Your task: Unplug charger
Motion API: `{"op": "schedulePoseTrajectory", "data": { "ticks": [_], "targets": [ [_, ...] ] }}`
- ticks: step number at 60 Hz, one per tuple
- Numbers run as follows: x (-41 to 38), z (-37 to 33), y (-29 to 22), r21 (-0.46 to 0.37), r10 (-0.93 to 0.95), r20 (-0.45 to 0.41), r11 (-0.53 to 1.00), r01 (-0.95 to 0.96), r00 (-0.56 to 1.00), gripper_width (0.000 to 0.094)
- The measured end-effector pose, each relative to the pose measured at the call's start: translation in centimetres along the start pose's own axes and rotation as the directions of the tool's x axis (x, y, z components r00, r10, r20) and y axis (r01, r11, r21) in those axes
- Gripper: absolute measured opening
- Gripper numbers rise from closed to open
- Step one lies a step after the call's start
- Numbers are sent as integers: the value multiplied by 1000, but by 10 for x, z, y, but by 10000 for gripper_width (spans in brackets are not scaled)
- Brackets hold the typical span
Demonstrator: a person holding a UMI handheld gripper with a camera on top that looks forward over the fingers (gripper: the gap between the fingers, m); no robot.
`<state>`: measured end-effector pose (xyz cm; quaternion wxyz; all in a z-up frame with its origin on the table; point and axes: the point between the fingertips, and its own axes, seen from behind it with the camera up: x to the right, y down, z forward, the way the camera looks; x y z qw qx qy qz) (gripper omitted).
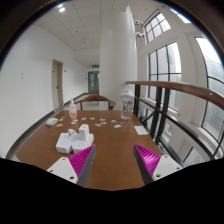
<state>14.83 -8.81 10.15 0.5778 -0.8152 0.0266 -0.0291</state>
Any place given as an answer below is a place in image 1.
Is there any beige wall door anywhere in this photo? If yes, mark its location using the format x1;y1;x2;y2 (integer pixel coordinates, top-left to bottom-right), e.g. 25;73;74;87
50;58;64;111

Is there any white power strip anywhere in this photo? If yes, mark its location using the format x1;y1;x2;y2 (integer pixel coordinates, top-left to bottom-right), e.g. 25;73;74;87
55;128;95;155

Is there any white paper card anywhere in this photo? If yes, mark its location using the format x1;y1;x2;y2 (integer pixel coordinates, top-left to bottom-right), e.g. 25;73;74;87
133;125;150;136

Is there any tall black-framed window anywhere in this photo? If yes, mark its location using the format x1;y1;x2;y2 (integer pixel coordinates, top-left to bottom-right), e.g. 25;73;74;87
147;41;183;113

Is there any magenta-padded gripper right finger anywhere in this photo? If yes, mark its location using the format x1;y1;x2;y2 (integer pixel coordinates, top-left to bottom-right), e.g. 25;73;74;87
133;143;184;186

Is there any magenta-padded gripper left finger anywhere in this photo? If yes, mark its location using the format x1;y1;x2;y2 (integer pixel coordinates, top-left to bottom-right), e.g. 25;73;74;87
46;144;97;188

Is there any white computer mouse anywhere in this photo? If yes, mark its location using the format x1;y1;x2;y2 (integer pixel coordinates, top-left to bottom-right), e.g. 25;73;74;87
45;117;59;127

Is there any white charger block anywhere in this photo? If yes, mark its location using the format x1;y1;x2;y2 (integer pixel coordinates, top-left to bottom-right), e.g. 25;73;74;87
78;123;91;141

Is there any white hand sanitizer bottle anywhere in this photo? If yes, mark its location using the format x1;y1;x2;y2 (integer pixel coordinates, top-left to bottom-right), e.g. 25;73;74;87
68;98;78;120

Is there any clear plastic water bottle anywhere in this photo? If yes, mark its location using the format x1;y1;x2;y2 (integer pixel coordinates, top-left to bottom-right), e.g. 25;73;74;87
120;88;136;121

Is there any small arched black-framed window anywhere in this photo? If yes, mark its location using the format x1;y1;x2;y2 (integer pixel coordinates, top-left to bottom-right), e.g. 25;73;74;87
143;11;172;44

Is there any wide black-framed window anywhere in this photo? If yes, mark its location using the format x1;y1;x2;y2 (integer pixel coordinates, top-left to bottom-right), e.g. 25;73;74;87
194;36;224;141

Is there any wooden-topped black railing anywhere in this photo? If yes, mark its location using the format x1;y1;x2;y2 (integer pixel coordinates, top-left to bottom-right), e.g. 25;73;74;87
125;80;224;162

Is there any brown wooden chair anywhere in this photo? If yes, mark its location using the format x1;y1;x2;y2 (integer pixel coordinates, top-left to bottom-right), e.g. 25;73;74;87
74;94;117;112

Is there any glazed double door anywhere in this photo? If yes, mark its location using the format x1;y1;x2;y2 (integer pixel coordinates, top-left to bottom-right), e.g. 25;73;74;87
87;70;100;95

